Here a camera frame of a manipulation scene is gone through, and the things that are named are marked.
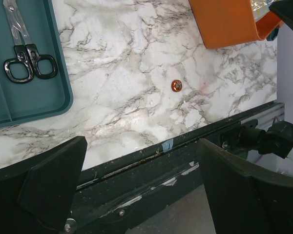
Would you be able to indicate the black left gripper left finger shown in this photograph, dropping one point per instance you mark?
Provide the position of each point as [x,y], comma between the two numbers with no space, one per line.
[36,194]

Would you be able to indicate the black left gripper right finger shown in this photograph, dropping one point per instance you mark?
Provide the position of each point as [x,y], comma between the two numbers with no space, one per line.
[244,198]

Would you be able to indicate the orange medicine kit box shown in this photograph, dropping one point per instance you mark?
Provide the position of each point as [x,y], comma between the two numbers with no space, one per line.
[224,23]

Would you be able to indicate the blue cotton swab bag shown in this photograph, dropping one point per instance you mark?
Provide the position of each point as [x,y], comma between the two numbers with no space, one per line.
[260,7]

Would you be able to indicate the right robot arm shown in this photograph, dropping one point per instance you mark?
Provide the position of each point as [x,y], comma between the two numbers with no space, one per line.
[278,139]

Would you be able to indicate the teal divided tray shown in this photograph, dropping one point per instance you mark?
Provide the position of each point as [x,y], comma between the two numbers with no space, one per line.
[39,98]

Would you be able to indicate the teal box latch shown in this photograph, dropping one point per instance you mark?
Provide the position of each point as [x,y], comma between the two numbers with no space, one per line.
[273,35]

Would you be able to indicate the black-handled bandage scissors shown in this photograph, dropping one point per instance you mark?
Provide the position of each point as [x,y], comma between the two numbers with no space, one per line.
[25,50]

